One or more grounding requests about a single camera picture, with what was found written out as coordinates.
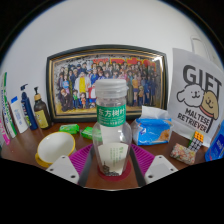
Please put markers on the brown pump bottle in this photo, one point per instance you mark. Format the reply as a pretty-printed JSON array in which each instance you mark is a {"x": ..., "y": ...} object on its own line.
[{"x": 42, "y": 113}]

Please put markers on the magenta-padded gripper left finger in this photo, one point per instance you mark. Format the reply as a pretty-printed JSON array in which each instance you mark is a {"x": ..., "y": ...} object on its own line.
[{"x": 74, "y": 159}]

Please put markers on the framed cartoon group picture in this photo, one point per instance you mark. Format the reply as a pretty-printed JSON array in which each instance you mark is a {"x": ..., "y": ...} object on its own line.
[{"x": 106, "y": 83}]

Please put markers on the blue plastic wipes pack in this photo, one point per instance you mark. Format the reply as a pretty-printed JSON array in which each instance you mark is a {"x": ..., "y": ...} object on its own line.
[{"x": 216, "y": 143}]

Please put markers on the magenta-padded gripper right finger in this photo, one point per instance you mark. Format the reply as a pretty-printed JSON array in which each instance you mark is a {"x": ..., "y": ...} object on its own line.
[{"x": 150, "y": 159}]

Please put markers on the blue pump bottle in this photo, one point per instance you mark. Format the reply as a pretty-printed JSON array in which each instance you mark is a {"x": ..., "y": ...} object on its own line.
[{"x": 28, "y": 110}]

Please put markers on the flat round red coaster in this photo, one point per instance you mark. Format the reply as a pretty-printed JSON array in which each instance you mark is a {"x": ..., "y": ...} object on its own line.
[{"x": 126, "y": 173}]

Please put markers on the pink and white tube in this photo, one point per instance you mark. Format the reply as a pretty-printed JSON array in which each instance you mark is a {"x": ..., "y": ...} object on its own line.
[{"x": 4, "y": 133}]

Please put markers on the white blue-capped tube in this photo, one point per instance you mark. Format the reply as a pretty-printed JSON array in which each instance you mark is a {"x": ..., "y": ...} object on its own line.
[{"x": 18, "y": 116}]

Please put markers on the white wall switch plate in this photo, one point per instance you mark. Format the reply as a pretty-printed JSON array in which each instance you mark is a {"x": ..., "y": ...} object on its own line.
[{"x": 200, "y": 48}]

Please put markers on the small floral patterned pouch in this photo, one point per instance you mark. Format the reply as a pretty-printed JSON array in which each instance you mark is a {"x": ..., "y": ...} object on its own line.
[{"x": 182, "y": 154}]

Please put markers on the clear green-labelled drink bottle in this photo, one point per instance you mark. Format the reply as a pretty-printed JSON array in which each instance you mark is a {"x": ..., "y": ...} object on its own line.
[{"x": 111, "y": 100}]

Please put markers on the yellow and white bowl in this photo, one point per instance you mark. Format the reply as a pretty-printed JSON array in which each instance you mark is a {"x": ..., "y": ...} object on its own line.
[{"x": 55, "y": 146}]

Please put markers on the small colourful puzzle cube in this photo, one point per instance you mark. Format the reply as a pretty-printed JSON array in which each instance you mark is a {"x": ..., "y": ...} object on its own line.
[{"x": 196, "y": 140}]

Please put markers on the small green packet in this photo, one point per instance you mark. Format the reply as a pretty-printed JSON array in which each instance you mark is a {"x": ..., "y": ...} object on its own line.
[
  {"x": 88, "y": 133},
  {"x": 69, "y": 128}
]

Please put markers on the white paper dog-print bag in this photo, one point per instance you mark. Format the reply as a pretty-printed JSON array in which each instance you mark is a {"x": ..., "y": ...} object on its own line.
[{"x": 195, "y": 93}]

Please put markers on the green and white tube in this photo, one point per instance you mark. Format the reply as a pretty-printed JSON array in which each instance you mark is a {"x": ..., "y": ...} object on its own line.
[{"x": 7, "y": 106}]

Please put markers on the blue soft tissue pack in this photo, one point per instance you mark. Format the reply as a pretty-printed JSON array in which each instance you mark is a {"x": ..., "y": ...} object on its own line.
[{"x": 151, "y": 130}]

